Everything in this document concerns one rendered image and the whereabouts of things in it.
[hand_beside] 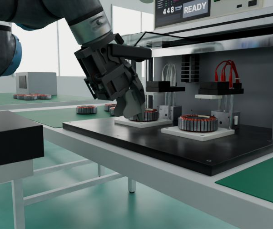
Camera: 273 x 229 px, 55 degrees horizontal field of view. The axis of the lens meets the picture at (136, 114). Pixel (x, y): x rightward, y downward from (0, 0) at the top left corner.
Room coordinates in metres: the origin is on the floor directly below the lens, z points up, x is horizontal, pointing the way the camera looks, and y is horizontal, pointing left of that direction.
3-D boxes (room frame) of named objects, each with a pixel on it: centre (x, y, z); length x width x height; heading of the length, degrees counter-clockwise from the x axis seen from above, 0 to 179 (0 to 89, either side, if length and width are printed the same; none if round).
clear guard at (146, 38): (0.95, -0.03, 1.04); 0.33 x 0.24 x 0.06; 130
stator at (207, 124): (0.76, -0.18, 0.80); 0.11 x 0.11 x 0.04
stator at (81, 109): (1.39, 0.26, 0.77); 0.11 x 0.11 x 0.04
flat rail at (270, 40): (0.92, -0.18, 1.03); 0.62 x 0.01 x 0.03; 40
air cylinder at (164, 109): (1.04, -0.14, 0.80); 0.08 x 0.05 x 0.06; 40
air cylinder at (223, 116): (0.85, -0.29, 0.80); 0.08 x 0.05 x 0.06; 40
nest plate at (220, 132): (0.76, -0.18, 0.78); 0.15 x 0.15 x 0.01; 40
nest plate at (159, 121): (0.95, -0.02, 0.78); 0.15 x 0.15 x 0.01; 40
